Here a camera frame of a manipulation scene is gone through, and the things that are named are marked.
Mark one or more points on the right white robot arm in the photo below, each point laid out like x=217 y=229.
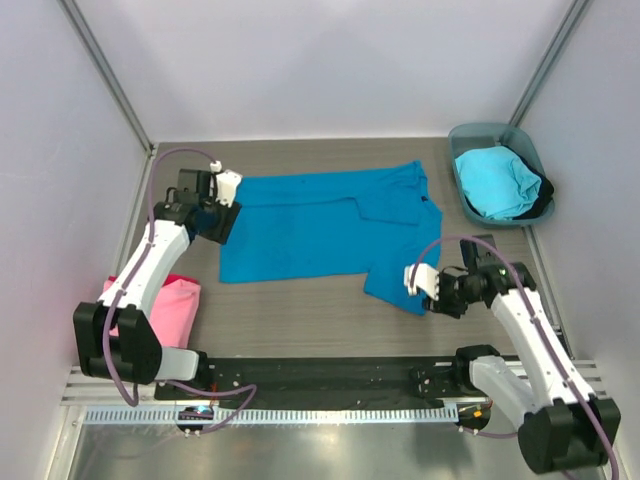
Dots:
x=560 y=422

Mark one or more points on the pink folded t shirt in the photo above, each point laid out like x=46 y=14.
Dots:
x=174 y=310

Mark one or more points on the right aluminium corner post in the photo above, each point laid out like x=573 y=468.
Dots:
x=552 y=54

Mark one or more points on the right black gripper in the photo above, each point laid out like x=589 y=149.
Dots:
x=440 y=298

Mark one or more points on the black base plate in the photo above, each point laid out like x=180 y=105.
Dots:
x=342 y=383

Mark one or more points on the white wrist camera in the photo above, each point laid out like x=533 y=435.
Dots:
x=422 y=278
x=224 y=184

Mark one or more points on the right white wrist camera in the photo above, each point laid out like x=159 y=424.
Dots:
x=422 y=278

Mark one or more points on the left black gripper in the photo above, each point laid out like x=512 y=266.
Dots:
x=221 y=232

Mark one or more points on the light blue t shirt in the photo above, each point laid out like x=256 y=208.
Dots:
x=497 y=182

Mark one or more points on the aluminium corner post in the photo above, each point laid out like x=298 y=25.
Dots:
x=552 y=54
x=97 y=56

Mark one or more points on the black t shirt in bin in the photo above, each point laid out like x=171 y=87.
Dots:
x=542 y=192

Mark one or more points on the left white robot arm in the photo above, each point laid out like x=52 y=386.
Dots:
x=114 y=336

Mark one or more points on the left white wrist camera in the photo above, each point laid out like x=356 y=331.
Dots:
x=224 y=184

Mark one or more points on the slotted white cable duct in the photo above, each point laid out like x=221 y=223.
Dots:
x=198 y=415

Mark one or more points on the aluminium front rail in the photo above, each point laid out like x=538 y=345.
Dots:
x=83 y=390

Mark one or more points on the left aluminium corner post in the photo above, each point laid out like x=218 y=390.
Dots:
x=97 y=56

